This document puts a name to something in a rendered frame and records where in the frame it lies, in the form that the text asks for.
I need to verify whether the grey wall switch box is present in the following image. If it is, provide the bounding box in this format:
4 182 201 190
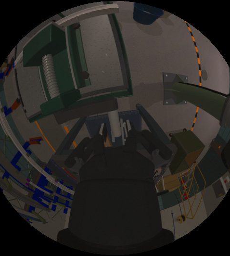
211 175 230 199

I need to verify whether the olive green control box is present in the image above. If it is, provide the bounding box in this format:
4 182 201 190
168 129 206 175

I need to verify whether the green power hacksaw body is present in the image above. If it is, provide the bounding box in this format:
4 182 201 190
14 12 134 123

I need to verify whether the grey vise screw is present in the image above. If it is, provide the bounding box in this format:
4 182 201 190
41 53 61 99

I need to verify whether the yellow cable reel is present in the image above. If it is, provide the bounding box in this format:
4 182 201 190
176 215 188 225

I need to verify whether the tan cardboard box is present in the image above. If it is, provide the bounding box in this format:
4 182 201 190
156 173 182 193

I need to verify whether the dark blue saw frame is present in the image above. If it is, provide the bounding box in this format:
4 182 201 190
54 103 173 159

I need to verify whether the white cylinder post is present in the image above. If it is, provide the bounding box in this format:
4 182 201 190
107 110 122 139

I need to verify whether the blue bucket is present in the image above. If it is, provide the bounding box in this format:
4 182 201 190
133 2 165 26

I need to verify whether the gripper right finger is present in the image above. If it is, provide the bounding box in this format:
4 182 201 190
124 119 173 161

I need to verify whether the green vise jaw block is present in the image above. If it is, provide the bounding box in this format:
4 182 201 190
22 21 68 68

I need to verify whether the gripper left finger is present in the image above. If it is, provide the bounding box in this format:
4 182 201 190
64 122 108 169

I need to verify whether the blue white hose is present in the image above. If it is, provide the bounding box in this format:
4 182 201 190
170 209 177 241

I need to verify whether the blue storage rack with bars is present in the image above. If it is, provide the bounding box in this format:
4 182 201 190
0 58 77 224

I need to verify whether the yellow wire cage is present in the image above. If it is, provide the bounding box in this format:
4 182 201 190
174 161 207 220

